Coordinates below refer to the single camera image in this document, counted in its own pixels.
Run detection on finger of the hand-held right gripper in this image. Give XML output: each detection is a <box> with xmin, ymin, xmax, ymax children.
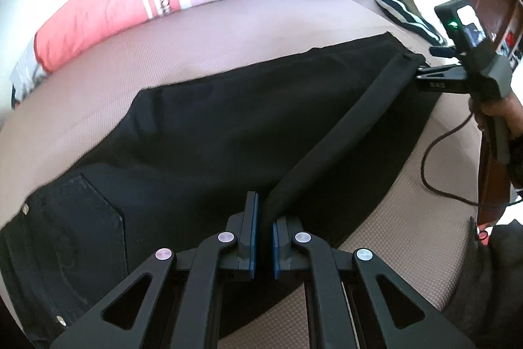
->
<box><xmin>414</xmin><ymin>63</ymin><xmax>467</xmax><ymax>79</ymax></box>

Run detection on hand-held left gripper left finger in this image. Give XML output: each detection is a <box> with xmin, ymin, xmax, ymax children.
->
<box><xmin>49</xmin><ymin>191</ymin><xmax>260</xmax><ymax>349</ymax></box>

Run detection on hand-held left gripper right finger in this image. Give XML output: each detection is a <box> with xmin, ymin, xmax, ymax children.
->
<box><xmin>272</xmin><ymin>216</ymin><xmax>479</xmax><ymax>349</ymax></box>

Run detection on black pants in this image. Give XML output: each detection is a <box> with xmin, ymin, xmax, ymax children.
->
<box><xmin>0</xmin><ymin>31</ymin><xmax>444</xmax><ymax>349</ymax></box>

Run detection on person's right hand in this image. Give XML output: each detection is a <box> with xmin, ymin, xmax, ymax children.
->
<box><xmin>470</xmin><ymin>92</ymin><xmax>523</xmax><ymax>143</ymax></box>

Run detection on dark white-striped garment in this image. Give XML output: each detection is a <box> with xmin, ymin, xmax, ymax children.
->
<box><xmin>375</xmin><ymin>0</ymin><xmax>448</xmax><ymax>47</ymax></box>

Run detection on brown wooden board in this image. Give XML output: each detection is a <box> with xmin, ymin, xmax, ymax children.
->
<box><xmin>477</xmin><ymin>134</ymin><xmax>513</xmax><ymax>228</ymax></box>

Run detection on person's leg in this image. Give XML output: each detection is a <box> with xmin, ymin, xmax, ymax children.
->
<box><xmin>443</xmin><ymin>215</ymin><xmax>523</xmax><ymax>349</ymax></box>

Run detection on pink patchwork pillow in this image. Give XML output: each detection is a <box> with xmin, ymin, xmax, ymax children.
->
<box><xmin>10</xmin><ymin>0</ymin><xmax>336</xmax><ymax>108</ymax></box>

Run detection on black cable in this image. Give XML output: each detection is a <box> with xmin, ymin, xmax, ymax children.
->
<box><xmin>420</xmin><ymin>112</ymin><xmax>523</xmax><ymax>208</ymax></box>

